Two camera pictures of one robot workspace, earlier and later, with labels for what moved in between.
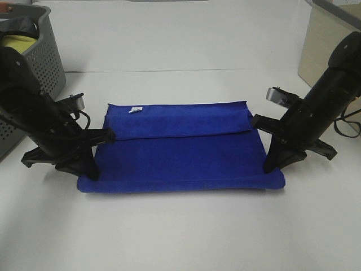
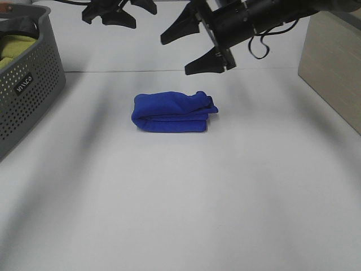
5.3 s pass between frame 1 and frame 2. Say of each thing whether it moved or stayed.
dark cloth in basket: stayed
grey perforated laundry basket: stayed
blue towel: moved
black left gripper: moved
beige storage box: stayed
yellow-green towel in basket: stayed
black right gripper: moved
